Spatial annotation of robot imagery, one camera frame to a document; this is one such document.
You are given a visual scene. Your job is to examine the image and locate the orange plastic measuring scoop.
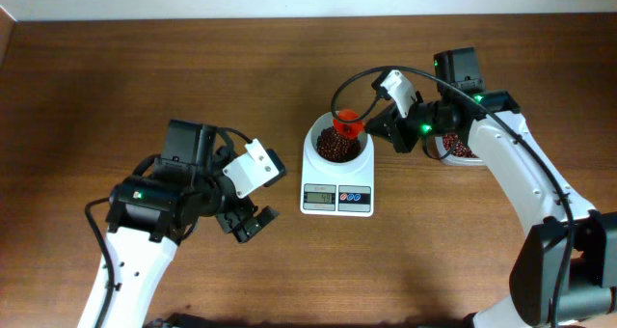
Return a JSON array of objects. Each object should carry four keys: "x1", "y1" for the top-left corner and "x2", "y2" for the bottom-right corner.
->
[{"x1": 333, "y1": 109, "x2": 364, "y2": 140}]

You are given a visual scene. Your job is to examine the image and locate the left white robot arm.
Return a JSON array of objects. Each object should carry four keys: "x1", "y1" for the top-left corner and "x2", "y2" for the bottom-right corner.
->
[{"x1": 78, "y1": 120, "x2": 286, "y2": 327}]

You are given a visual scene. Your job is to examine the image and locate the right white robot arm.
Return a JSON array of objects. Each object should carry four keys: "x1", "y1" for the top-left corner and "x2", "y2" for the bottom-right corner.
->
[{"x1": 365, "y1": 47, "x2": 616, "y2": 327}]

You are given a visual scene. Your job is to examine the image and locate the white digital kitchen scale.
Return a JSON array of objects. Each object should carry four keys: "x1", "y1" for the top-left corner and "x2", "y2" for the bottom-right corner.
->
[{"x1": 300, "y1": 153, "x2": 375, "y2": 217}]

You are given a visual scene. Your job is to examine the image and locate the red beans in container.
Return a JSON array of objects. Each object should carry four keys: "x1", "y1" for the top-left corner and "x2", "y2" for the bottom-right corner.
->
[{"x1": 442, "y1": 134, "x2": 476, "y2": 158}]

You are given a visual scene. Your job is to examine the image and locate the clear plastic food container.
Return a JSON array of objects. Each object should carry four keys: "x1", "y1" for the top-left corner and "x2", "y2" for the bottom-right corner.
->
[{"x1": 435, "y1": 137, "x2": 484, "y2": 166}]

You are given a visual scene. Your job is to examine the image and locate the red beans in bowl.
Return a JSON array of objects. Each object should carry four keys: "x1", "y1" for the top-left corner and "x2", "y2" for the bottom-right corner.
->
[{"x1": 316, "y1": 126, "x2": 361, "y2": 163}]

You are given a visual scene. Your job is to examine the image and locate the white round bowl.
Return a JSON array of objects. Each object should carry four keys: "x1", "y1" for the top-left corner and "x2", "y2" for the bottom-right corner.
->
[{"x1": 304, "y1": 113, "x2": 374, "y2": 165}]

